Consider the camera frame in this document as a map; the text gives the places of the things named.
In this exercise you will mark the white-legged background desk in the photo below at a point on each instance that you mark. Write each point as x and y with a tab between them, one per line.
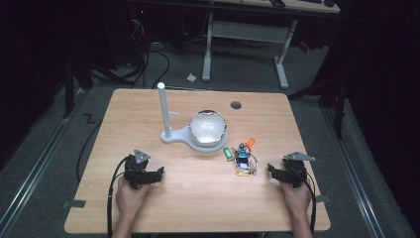
246	31

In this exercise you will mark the black metal stand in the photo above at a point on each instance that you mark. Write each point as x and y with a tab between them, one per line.
68	89
330	95

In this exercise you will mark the white stand with pole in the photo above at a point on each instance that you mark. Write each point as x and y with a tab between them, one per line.
165	112

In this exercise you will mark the person's right hand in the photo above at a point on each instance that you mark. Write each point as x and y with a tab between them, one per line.
297	198

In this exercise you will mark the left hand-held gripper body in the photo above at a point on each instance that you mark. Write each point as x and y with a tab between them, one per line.
134	168

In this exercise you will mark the white paper scrap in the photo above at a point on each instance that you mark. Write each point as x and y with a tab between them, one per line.
191	77

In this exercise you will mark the keyring with coloured tags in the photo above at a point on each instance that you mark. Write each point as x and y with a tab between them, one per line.
243	160

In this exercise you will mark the silver metal bowl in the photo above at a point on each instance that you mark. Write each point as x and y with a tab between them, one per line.
207	128

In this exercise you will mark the grey tape piece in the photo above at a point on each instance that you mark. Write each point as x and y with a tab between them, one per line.
323	199
75	203

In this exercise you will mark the metal floor rail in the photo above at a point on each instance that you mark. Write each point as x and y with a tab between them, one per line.
39	158
353	172

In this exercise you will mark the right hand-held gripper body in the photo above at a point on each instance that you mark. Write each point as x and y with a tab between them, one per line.
294	172

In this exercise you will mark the person's left hand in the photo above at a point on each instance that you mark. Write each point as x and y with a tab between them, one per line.
129	197

